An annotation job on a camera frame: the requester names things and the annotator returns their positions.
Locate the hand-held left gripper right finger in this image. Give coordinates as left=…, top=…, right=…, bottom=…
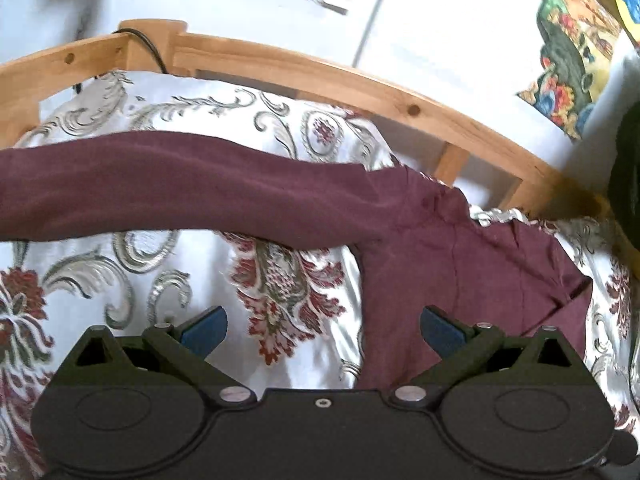
left=390, top=305, right=584, bottom=408

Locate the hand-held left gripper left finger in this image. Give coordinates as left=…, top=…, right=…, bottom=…
left=74, top=305, right=257, bottom=407

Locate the maroon garment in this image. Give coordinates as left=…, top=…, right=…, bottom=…
left=0, top=130, right=594, bottom=391

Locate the white floral patterned bedspread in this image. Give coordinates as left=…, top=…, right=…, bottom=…
left=0, top=69, right=640, bottom=480

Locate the dark cloth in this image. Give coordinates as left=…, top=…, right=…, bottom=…
left=609, top=104, right=640, bottom=246

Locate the wooden bed frame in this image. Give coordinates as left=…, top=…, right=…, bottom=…
left=0, top=19, right=640, bottom=271

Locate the black cable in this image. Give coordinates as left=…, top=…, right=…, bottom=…
left=75, top=29, right=173, bottom=95

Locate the metal wall pipe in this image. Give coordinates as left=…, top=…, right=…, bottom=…
left=351, top=0, right=410, bottom=69

